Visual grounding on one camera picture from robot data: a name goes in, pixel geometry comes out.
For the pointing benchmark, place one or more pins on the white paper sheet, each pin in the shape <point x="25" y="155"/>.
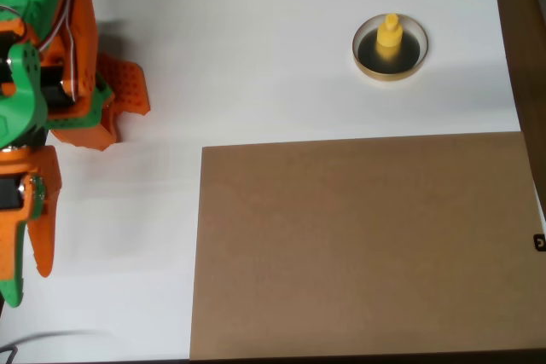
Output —
<point x="256" y="82"/>

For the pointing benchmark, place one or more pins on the brown fibreboard panel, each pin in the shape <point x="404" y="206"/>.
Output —
<point x="362" y="253"/>

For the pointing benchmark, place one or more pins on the small black tag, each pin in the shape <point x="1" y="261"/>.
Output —
<point x="539" y="242"/>

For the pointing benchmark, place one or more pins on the small yellow plastic piece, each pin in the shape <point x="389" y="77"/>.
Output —
<point x="389" y="33"/>

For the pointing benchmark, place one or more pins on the orange gripper black servo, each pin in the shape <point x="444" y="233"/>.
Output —
<point x="37" y="206"/>

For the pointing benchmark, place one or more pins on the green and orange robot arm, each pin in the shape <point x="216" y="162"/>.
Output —
<point x="21" y="104"/>

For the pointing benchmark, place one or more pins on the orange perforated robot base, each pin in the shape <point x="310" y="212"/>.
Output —
<point x="128" y="87"/>

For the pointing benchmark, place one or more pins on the round dish with gold rim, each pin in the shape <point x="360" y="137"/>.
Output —
<point x="367" y="59"/>

